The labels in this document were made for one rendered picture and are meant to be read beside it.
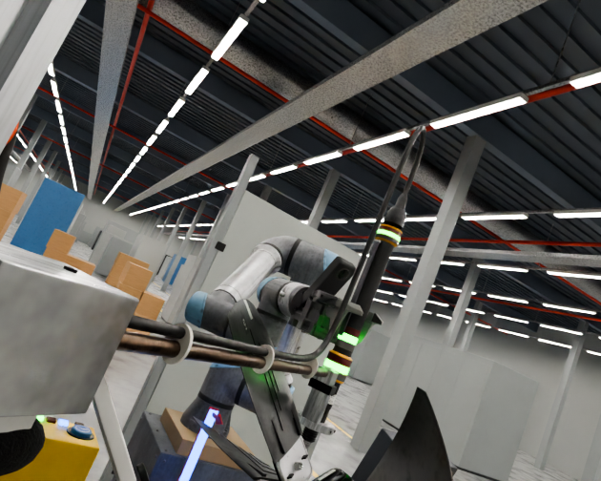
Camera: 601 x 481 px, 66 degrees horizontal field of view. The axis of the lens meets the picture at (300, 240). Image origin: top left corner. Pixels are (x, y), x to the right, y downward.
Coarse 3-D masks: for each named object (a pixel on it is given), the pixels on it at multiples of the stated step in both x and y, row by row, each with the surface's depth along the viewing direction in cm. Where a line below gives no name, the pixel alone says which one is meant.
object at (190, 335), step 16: (400, 160) 78; (416, 160) 85; (384, 208) 76; (368, 240) 75; (352, 288) 73; (144, 320) 33; (336, 320) 72; (176, 336) 37; (192, 336) 38; (208, 336) 41; (256, 352) 50; (272, 352) 53; (320, 352) 69; (256, 368) 53
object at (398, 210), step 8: (400, 200) 84; (392, 208) 84; (400, 208) 83; (392, 216) 83; (400, 216) 83; (392, 224) 86; (400, 224) 83; (336, 384) 78; (336, 392) 78; (328, 408) 78; (304, 432) 77; (312, 432) 77; (312, 440) 77
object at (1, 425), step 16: (16, 416) 25; (32, 416) 26; (0, 432) 25; (16, 432) 25; (32, 432) 26; (0, 448) 24; (16, 448) 25; (32, 448) 26; (0, 464) 24; (16, 464) 25
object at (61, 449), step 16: (48, 432) 88; (64, 432) 91; (48, 448) 86; (64, 448) 88; (80, 448) 89; (96, 448) 91; (32, 464) 85; (48, 464) 86; (64, 464) 88; (80, 464) 89; (0, 480) 83; (16, 480) 84; (32, 480) 85; (48, 480) 87; (64, 480) 88; (80, 480) 89
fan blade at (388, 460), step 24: (408, 408) 51; (432, 408) 46; (408, 432) 51; (432, 432) 46; (384, 456) 56; (408, 456) 50; (432, 456) 45; (384, 480) 55; (408, 480) 49; (432, 480) 45
